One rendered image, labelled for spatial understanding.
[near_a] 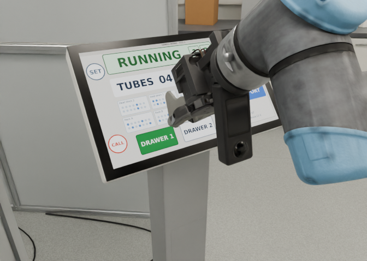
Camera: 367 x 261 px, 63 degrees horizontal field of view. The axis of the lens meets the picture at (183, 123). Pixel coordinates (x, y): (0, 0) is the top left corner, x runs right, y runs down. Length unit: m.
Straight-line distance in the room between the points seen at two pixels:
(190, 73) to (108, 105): 0.30
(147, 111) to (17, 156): 1.36
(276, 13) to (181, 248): 0.90
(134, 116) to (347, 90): 0.50
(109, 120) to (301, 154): 0.48
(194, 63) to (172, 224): 0.64
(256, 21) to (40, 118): 1.55
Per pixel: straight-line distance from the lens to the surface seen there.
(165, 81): 0.74
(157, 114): 0.70
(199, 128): 0.73
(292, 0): 0.28
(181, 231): 1.02
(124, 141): 0.66
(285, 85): 0.28
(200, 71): 0.43
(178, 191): 0.91
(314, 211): 2.14
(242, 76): 0.35
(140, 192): 1.83
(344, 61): 0.28
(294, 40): 0.28
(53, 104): 1.69
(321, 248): 1.92
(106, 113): 0.67
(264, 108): 0.86
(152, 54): 0.76
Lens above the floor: 1.34
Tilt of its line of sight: 27 degrees down
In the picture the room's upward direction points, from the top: straight up
